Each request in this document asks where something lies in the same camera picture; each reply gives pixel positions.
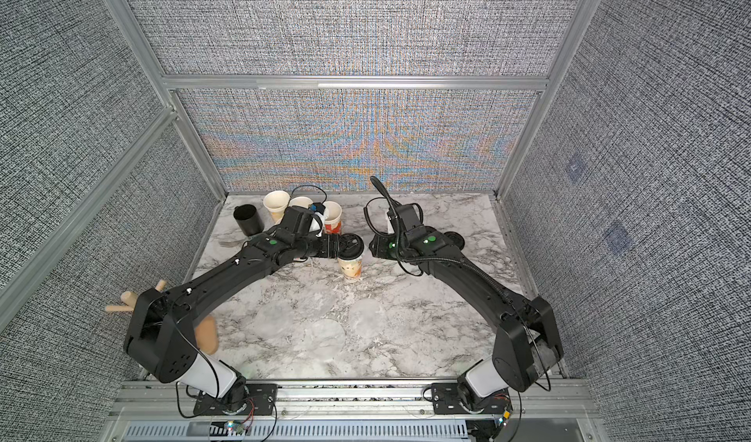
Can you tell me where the black lid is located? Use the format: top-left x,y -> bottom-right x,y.
338,234 -> 365,261
444,231 -> 465,250

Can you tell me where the wooden peg rack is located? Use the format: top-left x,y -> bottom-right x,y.
105,291 -> 219,355

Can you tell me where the red paper cup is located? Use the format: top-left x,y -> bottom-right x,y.
323,201 -> 342,234

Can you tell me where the black cylindrical cup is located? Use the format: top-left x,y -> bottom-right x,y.
233,205 -> 264,237

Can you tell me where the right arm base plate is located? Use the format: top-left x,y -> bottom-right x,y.
428,383 -> 512,416

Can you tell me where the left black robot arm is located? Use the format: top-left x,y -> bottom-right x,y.
123,207 -> 365,413

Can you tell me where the black lid back right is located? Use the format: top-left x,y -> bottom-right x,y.
444,231 -> 465,250

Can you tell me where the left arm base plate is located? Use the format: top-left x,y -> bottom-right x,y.
194,383 -> 279,416

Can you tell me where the black lid front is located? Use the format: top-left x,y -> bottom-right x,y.
338,234 -> 365,261

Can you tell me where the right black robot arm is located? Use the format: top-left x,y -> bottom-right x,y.
370,203 -> 564,412

